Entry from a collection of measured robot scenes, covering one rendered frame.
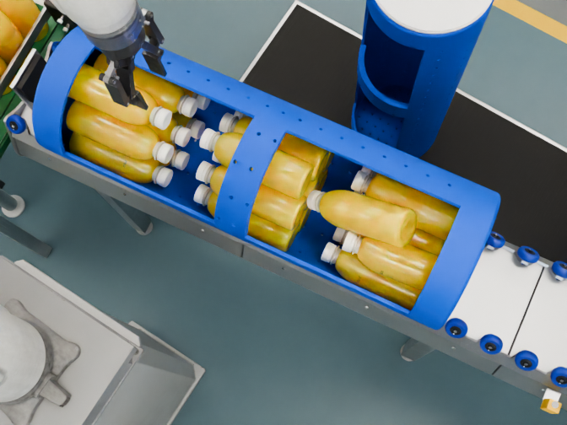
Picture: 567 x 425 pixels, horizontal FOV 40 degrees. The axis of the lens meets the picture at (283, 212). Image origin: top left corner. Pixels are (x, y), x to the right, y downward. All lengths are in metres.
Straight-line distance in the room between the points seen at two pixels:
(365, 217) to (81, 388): 0.62
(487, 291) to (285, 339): 1.03
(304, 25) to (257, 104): 1.29
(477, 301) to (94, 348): 0.78
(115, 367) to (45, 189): 1.40
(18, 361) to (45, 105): 0.48
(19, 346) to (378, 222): 0.65
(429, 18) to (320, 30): 1.02
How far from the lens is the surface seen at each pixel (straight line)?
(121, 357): 1.50
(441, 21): 1.73
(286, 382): 2.54
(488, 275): 1.68
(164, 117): 1.49
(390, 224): 1.37
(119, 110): 1.51
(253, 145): 1.39
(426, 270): 1.43
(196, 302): 2.60
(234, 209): 1.42
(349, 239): 1.44
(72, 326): 1.54
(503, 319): 1.67
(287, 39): 2.69
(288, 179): 1.40
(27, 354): 1.41
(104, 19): 1.06
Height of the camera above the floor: 2.54
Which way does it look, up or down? 75 degrees down
